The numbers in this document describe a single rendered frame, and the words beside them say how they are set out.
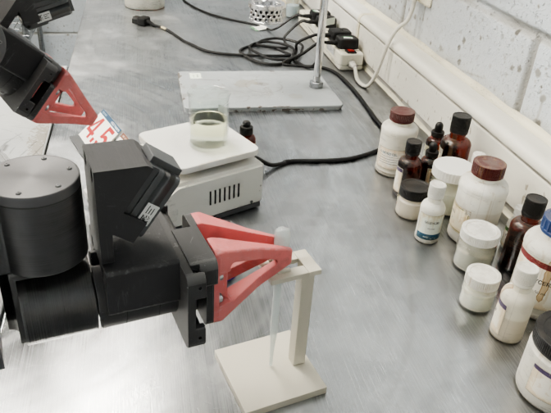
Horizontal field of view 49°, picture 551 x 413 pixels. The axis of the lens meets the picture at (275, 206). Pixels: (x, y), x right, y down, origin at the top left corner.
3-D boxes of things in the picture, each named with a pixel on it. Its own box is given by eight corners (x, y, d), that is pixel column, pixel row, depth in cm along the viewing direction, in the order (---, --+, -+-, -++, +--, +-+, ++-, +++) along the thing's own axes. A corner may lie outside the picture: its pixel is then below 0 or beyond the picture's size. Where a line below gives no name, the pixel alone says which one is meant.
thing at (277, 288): (266, 369, 56) (278, 233, 47) (262, 362, 56) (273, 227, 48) (278, 366, 56) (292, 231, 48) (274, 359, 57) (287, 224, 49)
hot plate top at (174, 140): (179, 176, 72) (179, 170, 71) (135, 138, 80) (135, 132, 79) (261, 154, 78) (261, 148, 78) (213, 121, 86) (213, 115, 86)
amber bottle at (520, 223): (494, 268, 73) (515, 199, 68) (503, 252, 76) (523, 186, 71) (527, 279, 72) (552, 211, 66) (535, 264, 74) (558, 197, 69)
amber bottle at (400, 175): (418, 191, 89) (429, 138, 84) (412, 201, 86) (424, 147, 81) (395, 185, 90) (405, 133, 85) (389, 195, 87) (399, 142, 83)
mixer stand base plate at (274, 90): (184, 113, 108) (184, 107, 107) (177, 75, 124) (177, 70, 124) (343, 110, 114) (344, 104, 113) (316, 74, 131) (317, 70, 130)
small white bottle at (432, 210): (412, 230, 79) (424, 176, 75) (436, 233, 79) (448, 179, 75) (415, 243, 77) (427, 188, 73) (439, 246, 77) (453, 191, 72)
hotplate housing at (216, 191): (125, 252, 71) (120, 194, 67) (84, 203, 80) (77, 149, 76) (276, 203, 83) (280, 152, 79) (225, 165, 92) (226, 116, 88)
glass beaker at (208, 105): (196, 135, 81) (196, 77, 77) (234, 142, 80) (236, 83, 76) (179, 154, 76) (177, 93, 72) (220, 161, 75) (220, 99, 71)
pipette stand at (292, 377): (244, 419, 52) (251, 305, 45) (214, 356, 58) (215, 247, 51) (326, 392, 55) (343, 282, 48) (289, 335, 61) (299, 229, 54)
